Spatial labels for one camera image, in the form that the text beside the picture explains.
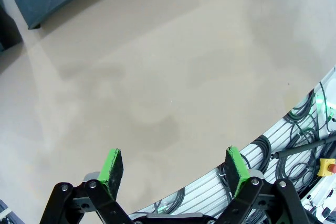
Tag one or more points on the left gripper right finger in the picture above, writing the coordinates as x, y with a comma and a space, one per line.
236, 171

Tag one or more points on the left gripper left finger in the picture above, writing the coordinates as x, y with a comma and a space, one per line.
111, 171

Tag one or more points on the yellow emergency stop box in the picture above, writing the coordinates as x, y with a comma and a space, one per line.
326, 167

